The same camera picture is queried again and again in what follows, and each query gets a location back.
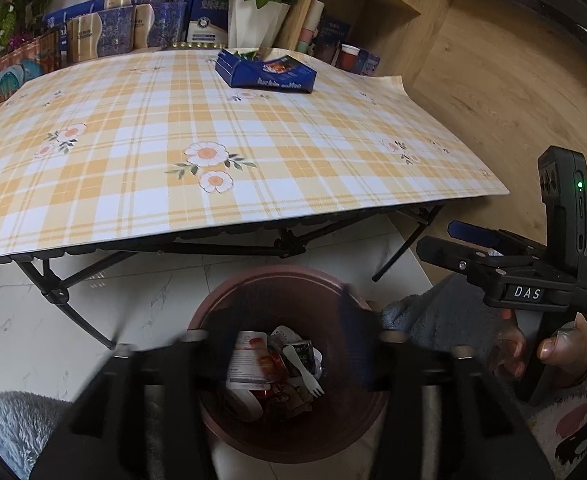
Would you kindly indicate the white square vase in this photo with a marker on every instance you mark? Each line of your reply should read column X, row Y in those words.
column 256, row 25

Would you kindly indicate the small blue box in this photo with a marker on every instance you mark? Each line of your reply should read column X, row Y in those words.
column 371, row 64

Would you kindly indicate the red cup with white lid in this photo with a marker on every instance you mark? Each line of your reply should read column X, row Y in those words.
column 350, row 57

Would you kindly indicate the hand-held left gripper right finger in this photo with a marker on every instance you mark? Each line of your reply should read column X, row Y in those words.
column 361, row 350

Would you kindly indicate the yellow checked floral tablecloth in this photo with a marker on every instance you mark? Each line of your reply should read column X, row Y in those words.
column 223, row 170

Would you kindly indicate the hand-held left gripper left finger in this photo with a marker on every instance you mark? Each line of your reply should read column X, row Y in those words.
column 183, row 375

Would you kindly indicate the long dark blue carton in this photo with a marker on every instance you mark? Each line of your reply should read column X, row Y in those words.
column 73, row 14

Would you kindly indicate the person's right hand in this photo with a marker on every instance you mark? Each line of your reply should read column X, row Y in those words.
column 566, row 355

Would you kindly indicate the dark blue printed box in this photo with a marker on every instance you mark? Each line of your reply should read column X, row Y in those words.
column 336, row 32

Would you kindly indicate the pink blossom flower arrangement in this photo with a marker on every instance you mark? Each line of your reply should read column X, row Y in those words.
column 23, row 10

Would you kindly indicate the black folding table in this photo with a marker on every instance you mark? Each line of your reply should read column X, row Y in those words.
column 283, row 245

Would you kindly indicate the white plastic fork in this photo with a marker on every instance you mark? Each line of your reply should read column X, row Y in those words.
column 303, row 372

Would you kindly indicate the blue cardboard box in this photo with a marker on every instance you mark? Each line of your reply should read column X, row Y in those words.
column 268, row 77

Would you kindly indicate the stack of pastel cups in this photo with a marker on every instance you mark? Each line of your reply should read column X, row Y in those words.
column 311, row 25

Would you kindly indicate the white orange printed paper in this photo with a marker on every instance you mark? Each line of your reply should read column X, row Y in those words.
column 246, row 360

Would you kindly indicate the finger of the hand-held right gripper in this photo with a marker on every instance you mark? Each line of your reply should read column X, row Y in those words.
column 468, row 231
column 443, row 255

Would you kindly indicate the pink teal decorated basket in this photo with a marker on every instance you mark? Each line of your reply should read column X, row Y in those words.
column 28, row 65

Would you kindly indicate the dark foil wrapper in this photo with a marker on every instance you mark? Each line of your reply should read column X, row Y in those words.
column 307, row 351

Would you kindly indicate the gold patterned flat box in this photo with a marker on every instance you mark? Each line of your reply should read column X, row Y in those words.
column 193, row 46

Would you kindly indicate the white paper cup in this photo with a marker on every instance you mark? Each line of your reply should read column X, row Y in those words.
column 243, row 405

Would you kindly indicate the blue white milk carton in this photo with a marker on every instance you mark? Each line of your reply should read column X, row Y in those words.
column 208, row 15

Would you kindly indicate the wooden shelf unit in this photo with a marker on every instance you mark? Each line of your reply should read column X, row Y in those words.
column 373, row 15

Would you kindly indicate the brown plastic trash bin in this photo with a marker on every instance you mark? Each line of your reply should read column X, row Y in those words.
column 293, row 440

